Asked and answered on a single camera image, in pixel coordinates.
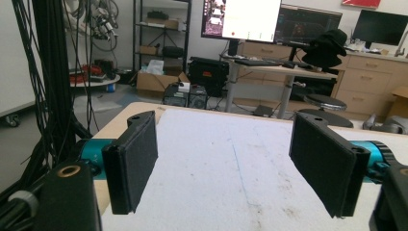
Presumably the round white table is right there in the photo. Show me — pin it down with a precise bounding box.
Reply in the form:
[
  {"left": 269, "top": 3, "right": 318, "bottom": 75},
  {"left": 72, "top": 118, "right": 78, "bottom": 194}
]
[{"left": 68, "top": 64, "right": 121, "bottom": 94}]

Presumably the grey device on floor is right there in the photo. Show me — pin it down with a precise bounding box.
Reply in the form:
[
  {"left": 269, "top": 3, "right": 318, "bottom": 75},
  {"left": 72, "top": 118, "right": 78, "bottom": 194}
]
[{"left": 363, "top": 114, "right": 408, "bottom": 135}]

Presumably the black monitor switched off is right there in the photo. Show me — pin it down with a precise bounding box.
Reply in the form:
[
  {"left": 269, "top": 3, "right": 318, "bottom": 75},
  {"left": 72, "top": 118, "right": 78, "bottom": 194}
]
[{"left": 351, "top": 9, "right": 408, "bottom": 50}]

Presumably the wooden drawer cabinet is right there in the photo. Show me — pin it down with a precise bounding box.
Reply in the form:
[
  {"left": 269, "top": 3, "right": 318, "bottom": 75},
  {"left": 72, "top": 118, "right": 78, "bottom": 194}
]
[{"left": 240, "top": 41, "right": 408, "bottom": 121}]

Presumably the wooden standing desk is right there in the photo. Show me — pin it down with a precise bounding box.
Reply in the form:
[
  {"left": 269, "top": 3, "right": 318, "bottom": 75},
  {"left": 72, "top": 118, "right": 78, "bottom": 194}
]
[{"left": 219, "top": 52, "right": 340, "bottom": 119}]

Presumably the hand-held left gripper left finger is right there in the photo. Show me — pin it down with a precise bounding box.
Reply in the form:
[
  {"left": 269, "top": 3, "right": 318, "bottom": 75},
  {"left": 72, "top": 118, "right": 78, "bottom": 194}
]
[{"left": 101, "top": 110, "right": 159, "bottom": 216}]

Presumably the white foam mat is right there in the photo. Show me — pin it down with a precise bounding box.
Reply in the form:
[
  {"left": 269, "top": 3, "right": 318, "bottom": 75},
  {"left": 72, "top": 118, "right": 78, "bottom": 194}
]
[{"left": 100, "top": 107, "right": 408, "bottom": 231}]

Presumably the red wall sign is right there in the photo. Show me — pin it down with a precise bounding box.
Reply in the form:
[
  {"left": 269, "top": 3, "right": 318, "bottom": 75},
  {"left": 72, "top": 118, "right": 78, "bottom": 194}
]
[{"left": 341, "top": 0, "right": 382, "bottom": 10}]

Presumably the small cardboard box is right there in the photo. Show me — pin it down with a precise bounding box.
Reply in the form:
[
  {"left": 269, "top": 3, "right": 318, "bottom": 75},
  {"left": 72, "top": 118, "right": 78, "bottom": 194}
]
[{"left": 387, "top": 86, "right": 408, "bottom": 119}]

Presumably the black metal shelf rack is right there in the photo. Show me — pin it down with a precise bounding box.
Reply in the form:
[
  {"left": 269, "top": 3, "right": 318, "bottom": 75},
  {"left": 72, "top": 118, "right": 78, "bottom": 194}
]
[{"left": 132, "top": 0, "right": 192, "bottom": 77}]

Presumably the open cardboard box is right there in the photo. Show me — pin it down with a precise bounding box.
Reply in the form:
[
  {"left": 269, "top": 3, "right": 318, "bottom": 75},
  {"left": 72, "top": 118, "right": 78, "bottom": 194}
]
[{"left": 136, "top": 68, "right": 191, "bottom": 97}]

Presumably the white board on casters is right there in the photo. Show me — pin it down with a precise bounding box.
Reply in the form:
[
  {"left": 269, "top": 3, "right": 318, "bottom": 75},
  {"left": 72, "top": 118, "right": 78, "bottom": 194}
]
[{"left": 0, "top": 0, "right": 43, "bottom": 128}]

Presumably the black keyboard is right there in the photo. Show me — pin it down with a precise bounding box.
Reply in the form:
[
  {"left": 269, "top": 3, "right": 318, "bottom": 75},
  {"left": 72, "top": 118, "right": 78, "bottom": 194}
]
[{"left": 234, "top": 58, "right": 283, "bottom": 67}]

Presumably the black cable bundle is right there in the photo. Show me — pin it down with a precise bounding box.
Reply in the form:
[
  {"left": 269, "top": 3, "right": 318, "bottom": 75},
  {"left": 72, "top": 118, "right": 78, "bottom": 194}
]
[{"left": 11, "top": 0, "right": 97, "bottom": 193}]

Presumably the black equipment case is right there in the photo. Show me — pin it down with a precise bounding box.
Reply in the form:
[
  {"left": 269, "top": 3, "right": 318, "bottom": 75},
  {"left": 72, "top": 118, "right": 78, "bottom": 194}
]
[{"left": 187, "top": 56, "right": 231, "bottom": 97}]

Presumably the black computer tower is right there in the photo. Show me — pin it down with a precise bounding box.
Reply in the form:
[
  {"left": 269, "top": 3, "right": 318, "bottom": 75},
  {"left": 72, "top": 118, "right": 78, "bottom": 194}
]
[{"left": 163, "top": 82, "right": 209, "bottom": 110}]

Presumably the dark wide monitor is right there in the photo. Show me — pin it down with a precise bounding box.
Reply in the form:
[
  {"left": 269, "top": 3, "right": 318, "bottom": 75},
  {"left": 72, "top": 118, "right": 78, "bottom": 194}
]
[{"left": 274, "top": 3, "right": 344, "bottom": 46}]

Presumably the large bright monitor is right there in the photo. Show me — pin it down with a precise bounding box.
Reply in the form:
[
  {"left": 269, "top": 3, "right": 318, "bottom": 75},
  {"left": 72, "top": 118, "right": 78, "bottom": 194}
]
[{"left": 201, "top": 0, "right": 283, "bottom": 43}]

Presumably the black bucket hat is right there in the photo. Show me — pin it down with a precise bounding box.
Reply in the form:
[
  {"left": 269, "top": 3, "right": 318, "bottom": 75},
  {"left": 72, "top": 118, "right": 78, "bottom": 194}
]
[{"left": 301, "top": 28, "right": 348, "bottom": 69}]

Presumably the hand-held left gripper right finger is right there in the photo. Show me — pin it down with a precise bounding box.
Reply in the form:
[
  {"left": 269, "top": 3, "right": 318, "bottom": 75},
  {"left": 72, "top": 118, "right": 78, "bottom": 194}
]
[{"left": 288, "top": 112, "right": 371, "bottom": 219}]

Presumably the black round stool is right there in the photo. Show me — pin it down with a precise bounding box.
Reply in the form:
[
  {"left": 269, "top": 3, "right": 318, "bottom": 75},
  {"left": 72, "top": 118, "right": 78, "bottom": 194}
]
[{"left": 297, "top": 93, "right": 354, "bottom": 129}]

